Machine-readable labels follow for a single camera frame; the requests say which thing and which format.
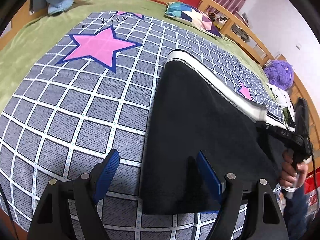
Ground black pants with white stripe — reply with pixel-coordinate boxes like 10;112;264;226
140;49;284;215

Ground person's right hand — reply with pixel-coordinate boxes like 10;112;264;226
279;151;308;189

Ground white spotted storage box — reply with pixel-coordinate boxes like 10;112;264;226
267;83;296;132

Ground purple fluffy plush toy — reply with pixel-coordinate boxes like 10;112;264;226
264;60;294;90

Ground grey checked star bedsheet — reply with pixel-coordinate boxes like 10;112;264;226
1;11;284;239

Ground green fleece blanket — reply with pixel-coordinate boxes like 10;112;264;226
1;0;268;109

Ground colourful geometric pillow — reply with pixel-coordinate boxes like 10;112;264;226
164;2;221;37

